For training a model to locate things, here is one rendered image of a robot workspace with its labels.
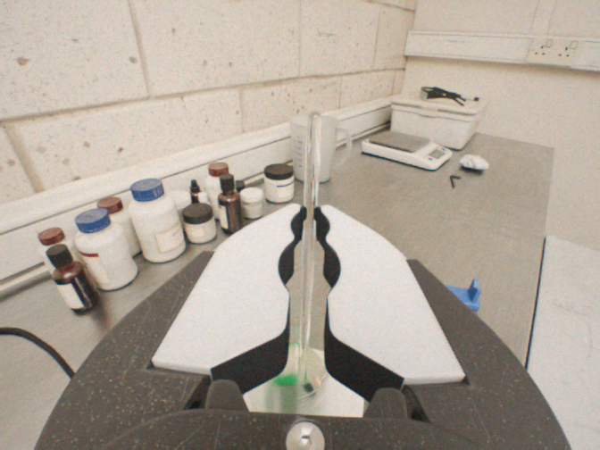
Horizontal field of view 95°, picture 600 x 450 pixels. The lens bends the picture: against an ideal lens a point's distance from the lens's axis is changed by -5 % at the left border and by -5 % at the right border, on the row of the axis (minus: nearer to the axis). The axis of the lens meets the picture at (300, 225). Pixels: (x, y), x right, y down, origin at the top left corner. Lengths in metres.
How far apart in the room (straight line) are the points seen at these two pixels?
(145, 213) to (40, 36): 0.29
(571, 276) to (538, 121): 0.94
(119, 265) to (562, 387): 0.59
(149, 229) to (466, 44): 1.34
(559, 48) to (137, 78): 1.31
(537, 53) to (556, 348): 1.13
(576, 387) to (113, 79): 0.79
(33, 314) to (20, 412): 0.15
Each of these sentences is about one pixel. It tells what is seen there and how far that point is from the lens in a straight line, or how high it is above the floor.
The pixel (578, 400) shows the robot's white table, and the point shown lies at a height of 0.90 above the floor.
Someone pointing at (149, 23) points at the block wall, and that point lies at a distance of 0.66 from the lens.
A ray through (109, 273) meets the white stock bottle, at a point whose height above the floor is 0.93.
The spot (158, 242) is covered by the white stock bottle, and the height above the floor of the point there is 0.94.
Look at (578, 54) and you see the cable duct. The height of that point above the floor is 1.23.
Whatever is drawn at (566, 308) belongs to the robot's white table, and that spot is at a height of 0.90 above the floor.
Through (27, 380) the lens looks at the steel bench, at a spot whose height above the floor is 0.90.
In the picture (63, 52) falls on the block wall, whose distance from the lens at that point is 0.60.
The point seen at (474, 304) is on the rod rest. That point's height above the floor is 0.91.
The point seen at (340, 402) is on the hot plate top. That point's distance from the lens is 0.26.
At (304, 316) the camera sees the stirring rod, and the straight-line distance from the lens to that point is 0.17.
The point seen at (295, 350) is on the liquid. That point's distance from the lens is 0.24.
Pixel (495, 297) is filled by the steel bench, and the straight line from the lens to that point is 0.54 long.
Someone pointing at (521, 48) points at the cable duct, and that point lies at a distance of 1.46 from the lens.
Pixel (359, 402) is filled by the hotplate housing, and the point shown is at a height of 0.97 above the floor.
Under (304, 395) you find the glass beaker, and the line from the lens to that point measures 0.19.
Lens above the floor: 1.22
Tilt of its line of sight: 33 degrees down
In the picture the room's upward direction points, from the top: 1 degrees clockwise
